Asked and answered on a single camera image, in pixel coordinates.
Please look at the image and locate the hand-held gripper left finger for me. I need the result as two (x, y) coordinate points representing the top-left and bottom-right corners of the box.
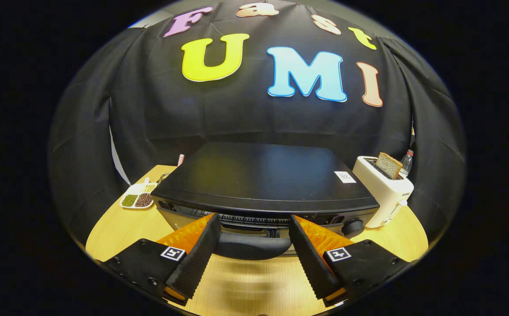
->
(103, 213), (222, 306)

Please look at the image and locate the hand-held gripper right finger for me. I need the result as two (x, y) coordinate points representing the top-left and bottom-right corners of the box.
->
(289, 214), (415, 307)

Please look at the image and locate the black toaster oven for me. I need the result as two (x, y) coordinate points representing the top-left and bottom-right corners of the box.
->
(151, 141), (380, 260)

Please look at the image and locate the white pop-up toaster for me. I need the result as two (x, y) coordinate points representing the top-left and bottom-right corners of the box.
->
(352, 154), (414, 229)

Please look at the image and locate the white divided dish of beans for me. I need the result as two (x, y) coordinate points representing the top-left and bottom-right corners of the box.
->
(120, 178), (158, 209)

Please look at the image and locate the brown bread slice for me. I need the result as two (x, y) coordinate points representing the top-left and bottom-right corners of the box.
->
(375, 152), (403, 180)

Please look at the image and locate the clear water bottle red label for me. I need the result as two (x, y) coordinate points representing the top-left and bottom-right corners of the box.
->
(400, 149), (414, 178)

